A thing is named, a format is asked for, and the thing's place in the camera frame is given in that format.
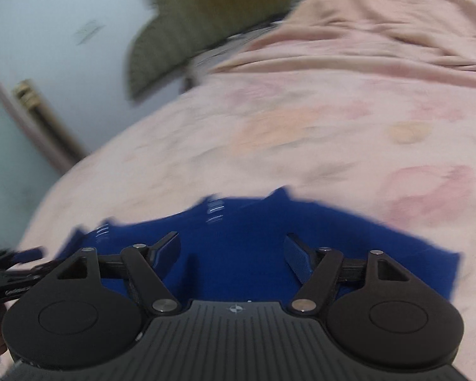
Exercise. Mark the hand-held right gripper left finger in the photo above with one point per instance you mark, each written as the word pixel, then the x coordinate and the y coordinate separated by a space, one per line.
pixel 168 248

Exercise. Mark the green upholstered headboard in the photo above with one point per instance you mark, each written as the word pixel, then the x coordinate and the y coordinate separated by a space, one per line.
pixel 206 8

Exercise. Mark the gold tower air conditioner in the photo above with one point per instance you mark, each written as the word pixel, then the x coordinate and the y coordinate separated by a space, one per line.
pixel 43 115

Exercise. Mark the pink floral blanket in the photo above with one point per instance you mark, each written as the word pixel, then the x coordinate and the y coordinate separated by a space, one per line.
pixel 301 147

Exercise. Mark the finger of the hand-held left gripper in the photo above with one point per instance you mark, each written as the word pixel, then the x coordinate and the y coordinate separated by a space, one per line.
pixel 27 254
pixel 39 270

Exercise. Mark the peach blanket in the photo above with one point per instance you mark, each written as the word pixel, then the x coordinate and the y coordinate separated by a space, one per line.
pixel 380 16

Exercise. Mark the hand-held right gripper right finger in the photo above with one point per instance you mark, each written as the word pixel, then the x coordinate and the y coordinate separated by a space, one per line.
pixel 297 258

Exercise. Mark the frosted glass door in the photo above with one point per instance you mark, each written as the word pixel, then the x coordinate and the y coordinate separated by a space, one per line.
pixel 4 174

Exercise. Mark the brown door frame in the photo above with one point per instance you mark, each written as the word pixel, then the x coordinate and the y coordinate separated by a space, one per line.
pixel 23 127

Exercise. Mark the blue beaded sweater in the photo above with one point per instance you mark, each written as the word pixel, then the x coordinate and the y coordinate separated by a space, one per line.
pixel 242 246

